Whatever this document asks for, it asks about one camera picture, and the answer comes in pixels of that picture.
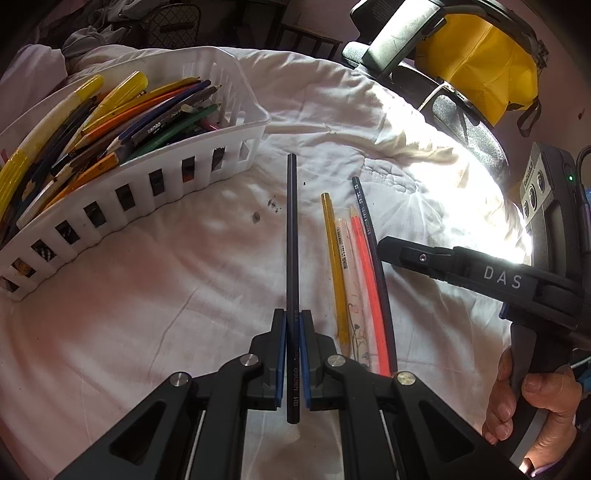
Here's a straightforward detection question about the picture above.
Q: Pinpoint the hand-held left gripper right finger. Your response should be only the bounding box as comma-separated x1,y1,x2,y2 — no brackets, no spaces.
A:
299,309,532,480

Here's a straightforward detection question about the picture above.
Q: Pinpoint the navy blue pencil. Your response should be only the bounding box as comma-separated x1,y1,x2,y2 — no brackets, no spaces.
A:
352,176,399,376

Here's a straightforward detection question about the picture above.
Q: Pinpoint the yellow capped marker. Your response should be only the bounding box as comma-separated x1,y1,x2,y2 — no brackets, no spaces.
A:
81,71,149,134

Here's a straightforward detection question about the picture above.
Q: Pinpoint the white slotted plastic basket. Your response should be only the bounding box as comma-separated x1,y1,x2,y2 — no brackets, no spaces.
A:
0,46,272,303

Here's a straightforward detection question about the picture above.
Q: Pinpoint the yellow pencil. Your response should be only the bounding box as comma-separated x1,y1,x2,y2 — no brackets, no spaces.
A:
321,192,350,357

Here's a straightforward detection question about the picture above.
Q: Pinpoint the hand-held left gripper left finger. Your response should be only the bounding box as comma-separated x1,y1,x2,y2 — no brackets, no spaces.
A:
55,308,288,480

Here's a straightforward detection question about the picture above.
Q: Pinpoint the person's right hand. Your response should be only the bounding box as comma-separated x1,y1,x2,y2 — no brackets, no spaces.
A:
481,348,581,468

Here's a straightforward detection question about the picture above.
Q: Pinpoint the neon orange pencil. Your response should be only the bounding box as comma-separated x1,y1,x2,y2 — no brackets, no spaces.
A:
348,206,391,377

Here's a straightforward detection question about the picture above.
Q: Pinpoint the brown patterned bag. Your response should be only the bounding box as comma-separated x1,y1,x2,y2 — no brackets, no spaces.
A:
148,0,199,42

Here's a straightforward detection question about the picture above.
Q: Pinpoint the yellow bag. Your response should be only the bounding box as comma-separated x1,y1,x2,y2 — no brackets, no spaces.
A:
416,14,541,134

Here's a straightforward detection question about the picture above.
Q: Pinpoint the grey clothing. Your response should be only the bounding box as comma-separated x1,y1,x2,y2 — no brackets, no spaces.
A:
62,25,139,58

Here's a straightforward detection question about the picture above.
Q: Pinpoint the white yellow marker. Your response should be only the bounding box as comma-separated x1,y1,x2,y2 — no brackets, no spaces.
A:
0,74,105,217

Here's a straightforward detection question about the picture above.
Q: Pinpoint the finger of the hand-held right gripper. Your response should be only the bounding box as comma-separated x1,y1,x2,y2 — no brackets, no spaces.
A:
378,236,458,282

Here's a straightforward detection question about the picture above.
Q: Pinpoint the white quilt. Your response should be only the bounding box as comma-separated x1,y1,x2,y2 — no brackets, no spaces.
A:
0,46,536,480

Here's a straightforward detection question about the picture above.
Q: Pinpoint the pale pink pencil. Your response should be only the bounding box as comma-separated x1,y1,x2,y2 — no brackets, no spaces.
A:
333,218,370,367

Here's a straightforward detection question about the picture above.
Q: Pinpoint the black pencil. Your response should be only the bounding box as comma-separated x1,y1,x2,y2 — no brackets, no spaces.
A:
285,154,303,424

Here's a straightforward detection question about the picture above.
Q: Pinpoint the pile of coloured pencils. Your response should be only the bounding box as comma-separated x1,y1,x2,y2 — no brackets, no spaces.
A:
0,76,223,241

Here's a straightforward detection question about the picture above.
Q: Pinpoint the black cable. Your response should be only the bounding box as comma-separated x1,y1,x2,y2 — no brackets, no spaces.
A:
575,145,591,217

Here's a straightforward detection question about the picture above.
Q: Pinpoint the black office chair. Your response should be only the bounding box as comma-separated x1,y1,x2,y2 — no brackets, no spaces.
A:
342,0,550,185

